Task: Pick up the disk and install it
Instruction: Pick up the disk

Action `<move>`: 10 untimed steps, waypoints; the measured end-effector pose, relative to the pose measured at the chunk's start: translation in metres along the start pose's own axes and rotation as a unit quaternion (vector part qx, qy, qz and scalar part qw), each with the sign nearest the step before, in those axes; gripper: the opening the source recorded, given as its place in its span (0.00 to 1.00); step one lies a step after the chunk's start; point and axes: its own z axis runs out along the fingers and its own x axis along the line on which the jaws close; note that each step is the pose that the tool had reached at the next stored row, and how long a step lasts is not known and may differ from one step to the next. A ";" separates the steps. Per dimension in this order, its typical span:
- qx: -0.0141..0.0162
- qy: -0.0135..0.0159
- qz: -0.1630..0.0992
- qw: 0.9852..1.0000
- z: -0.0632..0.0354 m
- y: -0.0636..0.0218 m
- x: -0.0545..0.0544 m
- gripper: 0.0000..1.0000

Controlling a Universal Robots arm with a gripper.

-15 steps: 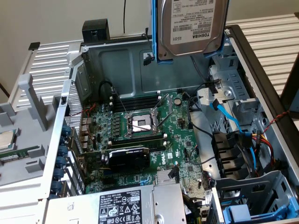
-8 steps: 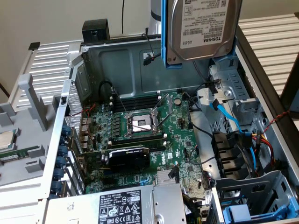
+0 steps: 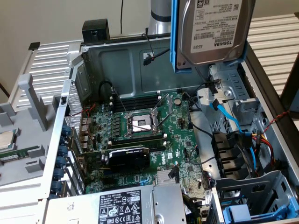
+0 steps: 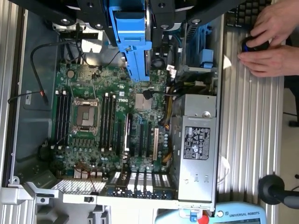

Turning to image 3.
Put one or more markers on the hard disk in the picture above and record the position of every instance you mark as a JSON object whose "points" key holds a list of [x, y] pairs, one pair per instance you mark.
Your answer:
{"points": [[210, 28]]}

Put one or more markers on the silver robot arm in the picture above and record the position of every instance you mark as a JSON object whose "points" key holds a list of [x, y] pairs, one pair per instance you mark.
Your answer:
{"points": [[160, 21]]}

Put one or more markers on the empty blue disk carrier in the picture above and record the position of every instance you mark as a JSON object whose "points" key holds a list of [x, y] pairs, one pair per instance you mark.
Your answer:
{"points": [[236, 212]]}

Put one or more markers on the CPU socket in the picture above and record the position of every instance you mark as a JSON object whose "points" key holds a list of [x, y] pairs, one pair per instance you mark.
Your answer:
{"points": [[140, 122]]}

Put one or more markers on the metal locking lever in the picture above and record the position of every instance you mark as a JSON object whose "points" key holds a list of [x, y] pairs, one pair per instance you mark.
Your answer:
{"points": [[120, 102], [164, 120]]}

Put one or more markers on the metal socket cover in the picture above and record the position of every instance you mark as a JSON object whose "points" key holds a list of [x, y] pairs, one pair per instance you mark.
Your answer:
{"points": [[168, 102]]}

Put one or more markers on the coin battery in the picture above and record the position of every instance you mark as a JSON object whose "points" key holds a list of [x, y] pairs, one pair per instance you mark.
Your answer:
{"points": [[178, 101]]}

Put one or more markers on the green motherboard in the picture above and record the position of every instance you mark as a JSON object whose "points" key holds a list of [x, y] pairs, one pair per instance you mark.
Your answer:
{"points": [[177, 144]]}

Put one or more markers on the open PC case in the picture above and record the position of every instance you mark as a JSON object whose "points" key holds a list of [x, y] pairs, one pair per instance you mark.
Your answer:
{"points": [[121, 70]]}

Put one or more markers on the black graphics card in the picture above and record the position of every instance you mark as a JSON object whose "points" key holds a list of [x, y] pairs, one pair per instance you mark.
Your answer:
{"points": [[128, 159]]}

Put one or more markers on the silver heat sink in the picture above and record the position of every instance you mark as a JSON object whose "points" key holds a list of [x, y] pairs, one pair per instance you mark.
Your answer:
{"points": [[162, 178]]}

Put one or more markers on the black plastic shroud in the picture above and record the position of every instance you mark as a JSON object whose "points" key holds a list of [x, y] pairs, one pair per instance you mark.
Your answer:
{"points": [[224, 151]]}

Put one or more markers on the blue slot latch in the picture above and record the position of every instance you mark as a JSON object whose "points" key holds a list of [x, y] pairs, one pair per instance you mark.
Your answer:
{"points": [[59, 174], [66, 129], [63, 150], [61, 162], [56, 186]]}

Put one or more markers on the metal drive cage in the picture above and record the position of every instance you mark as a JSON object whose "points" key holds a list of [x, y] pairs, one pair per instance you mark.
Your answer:
{"points": [[233, 84]]}

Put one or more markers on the grey power supply unit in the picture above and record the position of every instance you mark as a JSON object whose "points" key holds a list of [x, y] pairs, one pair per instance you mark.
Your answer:
{"points": [[168, 203]]}

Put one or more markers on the small black box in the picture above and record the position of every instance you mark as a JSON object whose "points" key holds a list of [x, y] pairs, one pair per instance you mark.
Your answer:
{"points": [[95, 29]]}

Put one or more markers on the grey parts rack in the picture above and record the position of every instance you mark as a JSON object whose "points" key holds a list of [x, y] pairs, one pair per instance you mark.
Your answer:
{"points": [[30, 140]]}

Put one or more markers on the blue drive caddy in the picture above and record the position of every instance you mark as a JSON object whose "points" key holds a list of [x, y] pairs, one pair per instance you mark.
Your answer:
{"points": [[257, 184]]}

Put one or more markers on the green RAM stick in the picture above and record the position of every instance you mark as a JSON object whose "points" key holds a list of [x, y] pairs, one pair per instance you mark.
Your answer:
{"points": [[14, 155]]}

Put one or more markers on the dark brown panel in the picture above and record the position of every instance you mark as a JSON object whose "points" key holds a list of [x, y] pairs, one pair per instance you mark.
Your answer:
{"points": [[293, 93]]}

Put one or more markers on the silver CPU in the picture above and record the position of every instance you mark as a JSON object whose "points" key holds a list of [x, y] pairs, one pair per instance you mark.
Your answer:
{"points": [[6, 140]]}

